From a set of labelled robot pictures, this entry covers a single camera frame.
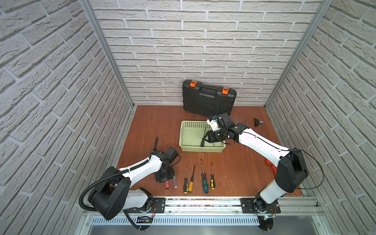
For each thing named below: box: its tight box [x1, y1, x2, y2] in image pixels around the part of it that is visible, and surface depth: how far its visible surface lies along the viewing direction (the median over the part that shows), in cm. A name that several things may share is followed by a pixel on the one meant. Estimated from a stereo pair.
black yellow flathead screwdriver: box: [184, 165, 189, 194], surface depth 81 cm
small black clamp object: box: [253, 117, 264, 127], surface depth 110 cm
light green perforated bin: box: [178, 120, 226, 153], surface depth 100 cm
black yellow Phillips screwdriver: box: [211, 162, 216, 190], surface depth 81 cm
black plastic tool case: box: [182, 79, 237, 118], surface depth 97 cm
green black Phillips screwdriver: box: [200, 158, 209, 194], surface depth 81 cm
